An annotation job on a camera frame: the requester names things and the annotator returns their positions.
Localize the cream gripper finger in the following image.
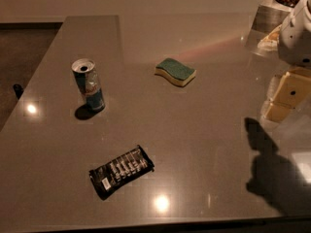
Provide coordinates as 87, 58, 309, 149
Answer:
266, 75, 282, 101
263, 67, 311, 122

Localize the green and yellow sponge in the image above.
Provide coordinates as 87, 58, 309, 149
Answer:
155, 58, 196, 87

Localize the black rxbar chocolate wrapper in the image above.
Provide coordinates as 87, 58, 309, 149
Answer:
89, 146, 155, 200

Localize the metal dispenser with coffee beans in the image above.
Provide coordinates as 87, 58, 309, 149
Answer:
246, 0, 299, 55

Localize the silver blue drink can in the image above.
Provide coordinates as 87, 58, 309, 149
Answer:
71, 58, 105, 112

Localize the small black object at table edge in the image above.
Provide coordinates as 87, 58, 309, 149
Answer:
13, 83, 23, 99

